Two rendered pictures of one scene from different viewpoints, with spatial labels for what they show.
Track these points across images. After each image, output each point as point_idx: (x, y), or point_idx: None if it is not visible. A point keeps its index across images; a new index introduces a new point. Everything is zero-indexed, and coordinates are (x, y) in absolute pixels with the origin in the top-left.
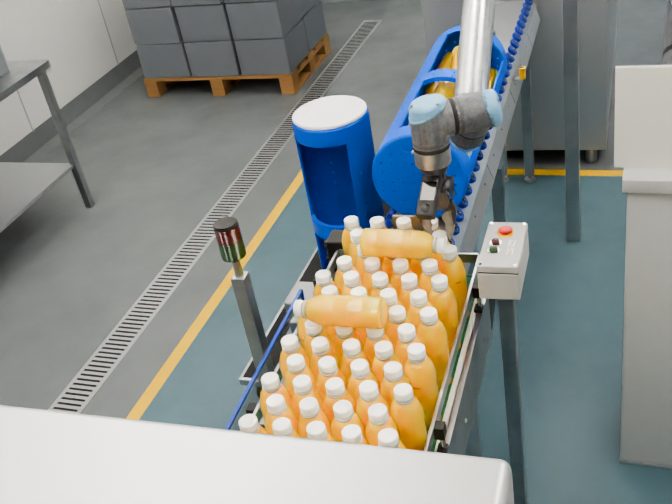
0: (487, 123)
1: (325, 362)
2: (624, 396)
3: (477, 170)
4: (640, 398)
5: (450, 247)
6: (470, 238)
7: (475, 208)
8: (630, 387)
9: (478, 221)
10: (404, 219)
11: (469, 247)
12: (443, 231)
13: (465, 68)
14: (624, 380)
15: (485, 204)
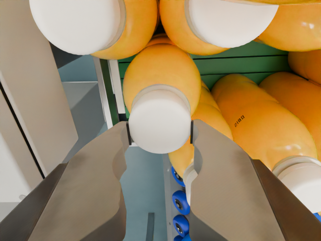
0: None
1: None
2: (78, 99)
3: None
4: (69, 99)
5: (68, 24)
6: (167, 193)
7: (171, 233)
8: (71, 103)
9: (167, 217)
10: (308, 201)
11: (166, 180)
12: (146, 145)
13: None
14: (73, 105)
15: (167, 237)
